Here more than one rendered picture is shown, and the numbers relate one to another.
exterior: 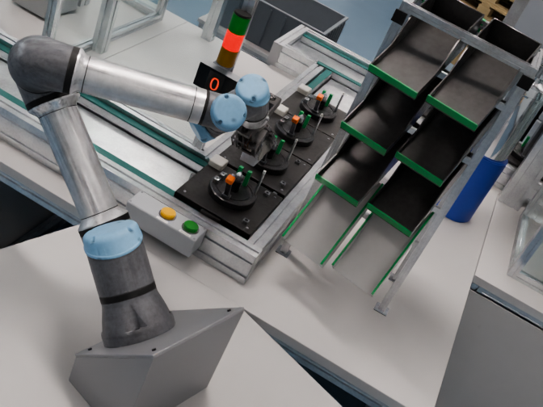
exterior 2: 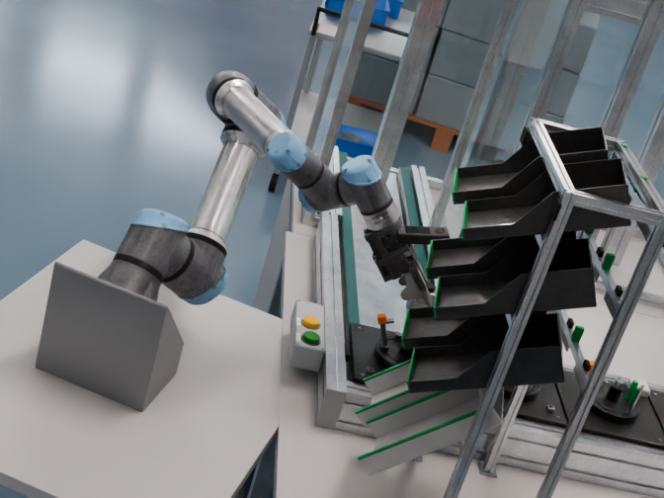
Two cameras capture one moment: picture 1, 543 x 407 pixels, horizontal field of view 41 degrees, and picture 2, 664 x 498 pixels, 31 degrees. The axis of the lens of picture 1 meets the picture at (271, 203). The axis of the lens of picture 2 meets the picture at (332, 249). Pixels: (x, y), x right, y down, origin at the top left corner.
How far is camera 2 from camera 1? 2.20 m
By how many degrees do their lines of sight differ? 62
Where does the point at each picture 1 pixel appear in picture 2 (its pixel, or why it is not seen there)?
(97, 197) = (203, 214)
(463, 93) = (512, 217)
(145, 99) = (245, 124)
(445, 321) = not seen: outside the picture
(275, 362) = (225, 460)
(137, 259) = (147, 235)
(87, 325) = not seen: hidden behind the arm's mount
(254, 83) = (359, 160)
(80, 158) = (215, 181)
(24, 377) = not seen: hidden behind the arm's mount
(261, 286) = (329, 440)
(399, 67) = (487, 184)
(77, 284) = (186, 321)
